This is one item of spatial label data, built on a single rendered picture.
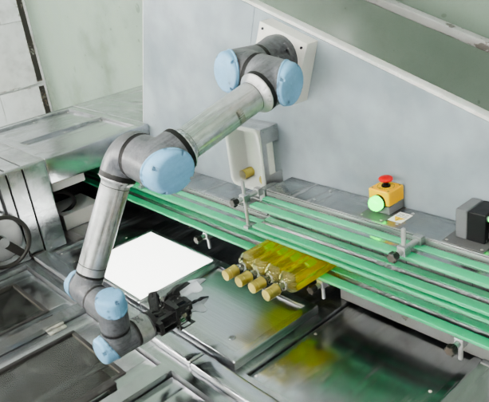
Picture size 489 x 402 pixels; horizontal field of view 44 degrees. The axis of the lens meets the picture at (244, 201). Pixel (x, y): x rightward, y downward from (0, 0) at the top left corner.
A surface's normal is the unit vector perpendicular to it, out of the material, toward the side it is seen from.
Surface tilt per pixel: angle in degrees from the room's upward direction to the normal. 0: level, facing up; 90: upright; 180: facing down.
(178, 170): 85
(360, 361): 90
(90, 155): 90
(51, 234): 90
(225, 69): 7
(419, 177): 0
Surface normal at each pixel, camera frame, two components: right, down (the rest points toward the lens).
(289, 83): 0.79, 0.27
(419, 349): -0.13, -0.91
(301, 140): -0.73, 0.36
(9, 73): 0.66, 0.22
